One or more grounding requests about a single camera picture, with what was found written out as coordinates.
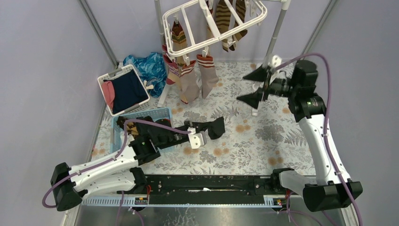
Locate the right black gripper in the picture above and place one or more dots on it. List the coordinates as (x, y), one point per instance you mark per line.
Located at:
(260, 75)

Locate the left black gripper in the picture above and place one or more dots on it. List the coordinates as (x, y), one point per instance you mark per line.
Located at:
(186, 136)

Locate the red striped sock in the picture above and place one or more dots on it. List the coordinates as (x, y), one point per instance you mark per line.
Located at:
(172, 68)
(183, 97)

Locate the black sock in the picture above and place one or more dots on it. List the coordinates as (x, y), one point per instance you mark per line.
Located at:
(216, 128)

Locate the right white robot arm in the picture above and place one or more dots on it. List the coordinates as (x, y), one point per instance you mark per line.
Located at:
(333, 187)

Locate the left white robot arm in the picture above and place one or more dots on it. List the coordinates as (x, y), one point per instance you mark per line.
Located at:
(120, 170)

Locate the pile of socks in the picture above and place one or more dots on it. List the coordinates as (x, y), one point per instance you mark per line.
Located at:
(139, 129)

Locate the blue patterned cloth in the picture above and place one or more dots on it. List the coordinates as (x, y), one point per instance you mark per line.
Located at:
(152, 69)

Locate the dark navy cloth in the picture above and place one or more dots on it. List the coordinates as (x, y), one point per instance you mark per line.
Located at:
(129, 91)

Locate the blue laundry basket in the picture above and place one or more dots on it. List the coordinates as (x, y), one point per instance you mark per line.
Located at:
(117, 133)

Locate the brown patterned hanging sock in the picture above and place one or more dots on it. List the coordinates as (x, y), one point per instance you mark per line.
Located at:
(241, 12)

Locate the white laundry basket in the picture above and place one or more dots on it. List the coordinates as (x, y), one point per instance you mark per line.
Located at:
(117, 73)

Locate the silver drying rack stand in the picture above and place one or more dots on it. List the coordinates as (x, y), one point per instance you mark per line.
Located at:
(284, 7)

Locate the pink cloth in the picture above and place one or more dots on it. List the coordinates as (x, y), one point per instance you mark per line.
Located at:
(109, 93)

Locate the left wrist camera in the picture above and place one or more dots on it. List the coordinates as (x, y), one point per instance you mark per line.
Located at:
(197, 140)

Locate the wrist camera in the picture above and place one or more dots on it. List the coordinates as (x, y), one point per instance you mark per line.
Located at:
(273, 62)
(197, 140)

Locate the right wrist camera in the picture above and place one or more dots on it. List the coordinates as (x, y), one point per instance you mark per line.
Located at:
(273, 62)

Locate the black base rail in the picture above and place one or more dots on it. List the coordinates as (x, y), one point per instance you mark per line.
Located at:
(210, 189)

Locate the white sock hanger frame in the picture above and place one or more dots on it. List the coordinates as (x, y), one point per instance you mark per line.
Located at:
(260, 10)

